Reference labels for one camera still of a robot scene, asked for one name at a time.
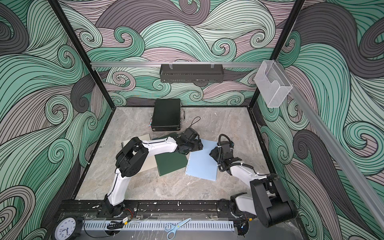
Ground clear plastic wall holder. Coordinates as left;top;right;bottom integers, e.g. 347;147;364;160
255;60;293;108

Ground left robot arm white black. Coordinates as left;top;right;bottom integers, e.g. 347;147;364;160
104;127;203;217

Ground dark green spiral notebook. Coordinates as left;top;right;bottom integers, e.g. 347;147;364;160
154;131;189;177

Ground aluminium rail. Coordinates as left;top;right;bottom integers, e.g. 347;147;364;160
90;61;262;69
282;67;384;230

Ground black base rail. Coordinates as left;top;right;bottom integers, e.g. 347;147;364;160
58;199;255;220

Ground aluminium rail back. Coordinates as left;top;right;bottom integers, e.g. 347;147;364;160
90;61;262;69

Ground aluminium rail right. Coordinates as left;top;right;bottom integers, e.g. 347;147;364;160
282;67;384;230

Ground white slotted cable duct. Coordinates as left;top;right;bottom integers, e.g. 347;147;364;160
83;220;235;232

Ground black hard case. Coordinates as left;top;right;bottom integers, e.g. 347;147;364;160
151;99;182;132

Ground light blue scissors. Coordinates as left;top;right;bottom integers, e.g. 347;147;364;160
165;218;192;240

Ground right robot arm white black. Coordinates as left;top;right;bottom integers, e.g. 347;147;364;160
210;141;298;228

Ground round analog clock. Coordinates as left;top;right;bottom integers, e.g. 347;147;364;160
53;217;77;240

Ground black wall tray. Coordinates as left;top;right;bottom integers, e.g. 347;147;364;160
160;64;224;83

